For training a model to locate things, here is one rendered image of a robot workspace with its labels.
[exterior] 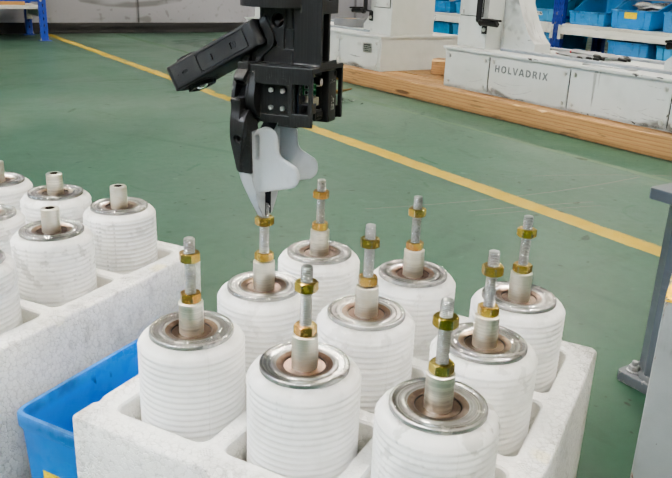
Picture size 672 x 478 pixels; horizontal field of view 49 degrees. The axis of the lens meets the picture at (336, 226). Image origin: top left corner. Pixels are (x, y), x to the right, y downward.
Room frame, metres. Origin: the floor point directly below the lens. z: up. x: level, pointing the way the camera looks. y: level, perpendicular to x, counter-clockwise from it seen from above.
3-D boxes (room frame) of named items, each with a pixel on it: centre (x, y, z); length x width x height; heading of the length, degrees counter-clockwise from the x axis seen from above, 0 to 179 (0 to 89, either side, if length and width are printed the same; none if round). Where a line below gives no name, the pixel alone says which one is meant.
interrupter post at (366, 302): (0.65, -0.03, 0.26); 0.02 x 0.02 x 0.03
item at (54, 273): (0.85, 0.35, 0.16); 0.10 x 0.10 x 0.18
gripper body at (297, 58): (0.70, 0.05, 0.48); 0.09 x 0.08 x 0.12; 68
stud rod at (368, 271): (0.65, -0.03, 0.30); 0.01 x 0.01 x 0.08
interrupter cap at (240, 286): (0.70, 0.07, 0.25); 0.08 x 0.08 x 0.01
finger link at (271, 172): (0.68, 0.06, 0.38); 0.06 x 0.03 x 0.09; 68
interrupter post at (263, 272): (0.70, 0.07, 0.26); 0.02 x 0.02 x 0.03
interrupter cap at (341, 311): (0.65, -0.03, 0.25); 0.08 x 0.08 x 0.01
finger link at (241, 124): (0.68, 0.08, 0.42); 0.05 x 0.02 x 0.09; 158
